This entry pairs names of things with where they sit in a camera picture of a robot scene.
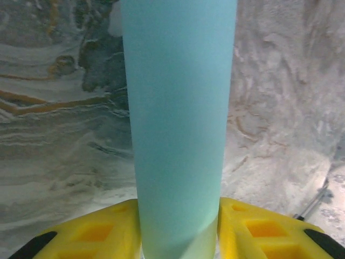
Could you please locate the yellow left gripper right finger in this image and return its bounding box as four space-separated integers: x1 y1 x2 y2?
217 196 345 259

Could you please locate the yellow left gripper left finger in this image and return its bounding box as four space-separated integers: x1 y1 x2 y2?
9 199 143 259

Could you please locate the light blue paper sheet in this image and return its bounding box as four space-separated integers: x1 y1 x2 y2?
120 0 238 259

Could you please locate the aluminium frame post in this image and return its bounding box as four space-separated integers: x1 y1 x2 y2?
293 179 331 221

